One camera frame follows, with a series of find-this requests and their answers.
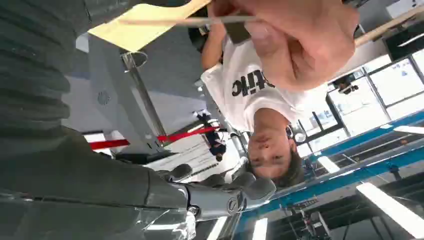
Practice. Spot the person's hand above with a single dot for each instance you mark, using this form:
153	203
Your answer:
298	43

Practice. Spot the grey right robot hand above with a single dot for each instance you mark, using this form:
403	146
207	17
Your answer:
99	185

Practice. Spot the grey panel with round logo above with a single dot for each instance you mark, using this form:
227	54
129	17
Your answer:
109	96

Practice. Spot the red barrier belt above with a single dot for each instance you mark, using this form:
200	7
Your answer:
179	134

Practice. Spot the black monitor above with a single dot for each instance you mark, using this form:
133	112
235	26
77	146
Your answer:
404	41

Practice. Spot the distant person in dark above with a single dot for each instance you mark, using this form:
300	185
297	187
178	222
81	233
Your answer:
213	139

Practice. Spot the small white ceiling light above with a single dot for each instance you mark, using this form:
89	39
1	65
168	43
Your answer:
328	164

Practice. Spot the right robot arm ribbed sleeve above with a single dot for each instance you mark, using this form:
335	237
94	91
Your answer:
31	66

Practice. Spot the blue overhead beam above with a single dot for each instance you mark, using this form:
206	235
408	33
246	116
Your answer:
357	169

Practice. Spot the pale yellow sheet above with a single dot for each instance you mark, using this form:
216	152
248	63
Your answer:
142	24

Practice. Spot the long white ceiling light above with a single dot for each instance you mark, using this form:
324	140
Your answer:
391	207

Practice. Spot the chrome stanchion post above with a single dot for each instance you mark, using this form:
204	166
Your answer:
142	89

